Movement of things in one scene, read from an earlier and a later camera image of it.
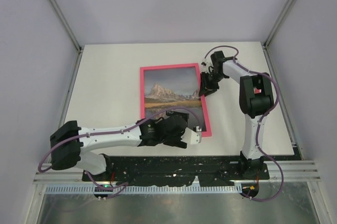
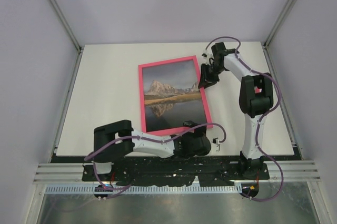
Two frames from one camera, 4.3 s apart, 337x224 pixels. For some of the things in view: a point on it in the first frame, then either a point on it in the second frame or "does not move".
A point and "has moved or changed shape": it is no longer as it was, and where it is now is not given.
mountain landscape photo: [177, 87] has moved or changed shape
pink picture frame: [204, 133] has moved or changed shape
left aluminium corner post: [65, 21] does not move
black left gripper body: [174, 141] to [199, 132]
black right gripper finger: [209, 91] to [207, 82]
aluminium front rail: [295, 171] does not move
